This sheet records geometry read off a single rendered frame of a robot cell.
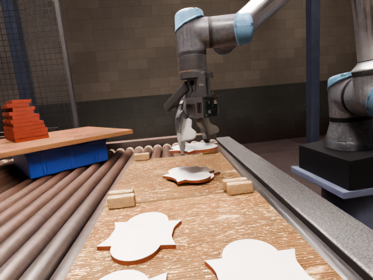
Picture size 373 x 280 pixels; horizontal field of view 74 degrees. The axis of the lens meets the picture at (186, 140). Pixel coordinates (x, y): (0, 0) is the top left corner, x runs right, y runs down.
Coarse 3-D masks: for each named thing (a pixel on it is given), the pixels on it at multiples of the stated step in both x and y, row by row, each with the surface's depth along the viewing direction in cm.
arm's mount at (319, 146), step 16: (304, 144) 89; (320, 144) 86; (304, 160) 88; (320, 160) 79; (336, 160) 72; (352, 160) 67; (368, 160) 67; (320, 176) 80; (336, 176) 72; (352, 176) 68; (368, 176) 68
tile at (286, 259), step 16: (240, 240) 37; (256, 240) 37; (224, 256) 34; (240, 256) 34; (256, 256) 33; (272, 256) 33; (288, 256) 33; (224, 272) 31; (240, 272) 31; (256, 272) 30; (272, 272) 30; (288, 272) 30; (304, 272) 30
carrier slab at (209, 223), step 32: (256, 192) 56; (96, 224) 48; (192, 224) 45; (224, 224) 44; (256, 224) 43; (288, 224) 42; (96, 256) 38; (160, 256) 37; (192, 256) 36; (320, 256) 34
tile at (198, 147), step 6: (186, 144) 75; (192, 144) 73; (198, 144) 72; (204, 144) 71; (210, 144) 70; (216, 144) 68; (174, 150) 68; (186, 150) 66; (192, 150) 65; (198, 150) 64; (204, 150) 64; (210, 150) 64
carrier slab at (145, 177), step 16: (144, 160) 96; (160, 160) 94; (176, 160) 92; (192, 160) 90; (208, 160) 88; (224, 160) 86; (128, 176) 77; (144, 176) 76; (160, 176) 74; (224, 176) 69; (240, 176) 68; (144, 192) 62; (160, 192) 61; (176, 192) 61; (192, 192) 60; (208, 192) 59; (224, 192) 58
